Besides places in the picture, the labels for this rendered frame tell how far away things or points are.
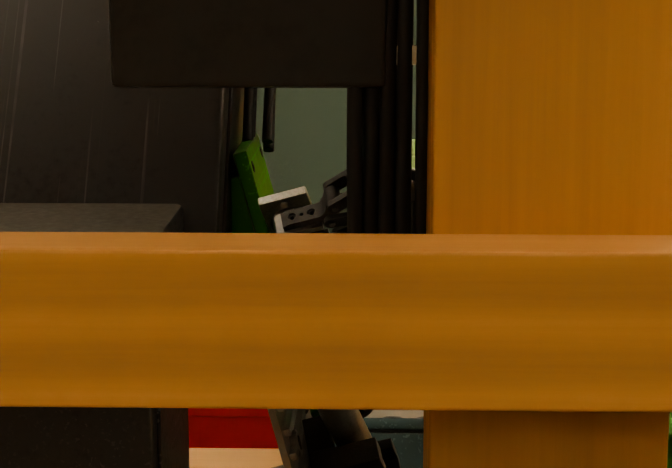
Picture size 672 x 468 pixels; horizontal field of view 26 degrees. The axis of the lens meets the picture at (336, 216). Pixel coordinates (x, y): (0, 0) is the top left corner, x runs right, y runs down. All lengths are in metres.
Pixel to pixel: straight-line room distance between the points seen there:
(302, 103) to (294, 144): 0.20
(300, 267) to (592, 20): 0.21
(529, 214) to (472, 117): 0.06
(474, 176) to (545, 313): 0.09
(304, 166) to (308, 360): 6.09
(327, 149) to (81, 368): 6.05
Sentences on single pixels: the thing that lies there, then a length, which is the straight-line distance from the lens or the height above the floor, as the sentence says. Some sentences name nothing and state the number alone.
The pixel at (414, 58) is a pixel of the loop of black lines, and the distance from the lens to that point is 0.90.
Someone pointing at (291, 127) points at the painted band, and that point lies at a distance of 6.86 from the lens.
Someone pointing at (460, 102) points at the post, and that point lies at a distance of 0.82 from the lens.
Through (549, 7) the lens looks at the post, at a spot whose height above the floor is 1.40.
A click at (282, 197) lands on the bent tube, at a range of 1.16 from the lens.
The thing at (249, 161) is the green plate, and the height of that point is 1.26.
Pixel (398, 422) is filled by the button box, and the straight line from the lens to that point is 1.52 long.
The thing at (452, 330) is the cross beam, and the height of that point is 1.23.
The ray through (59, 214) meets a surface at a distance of 1.10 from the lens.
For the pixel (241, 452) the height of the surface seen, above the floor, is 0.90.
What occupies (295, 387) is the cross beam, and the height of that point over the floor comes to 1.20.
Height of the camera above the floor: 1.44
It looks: 10 degrees down
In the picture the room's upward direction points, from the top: straight up
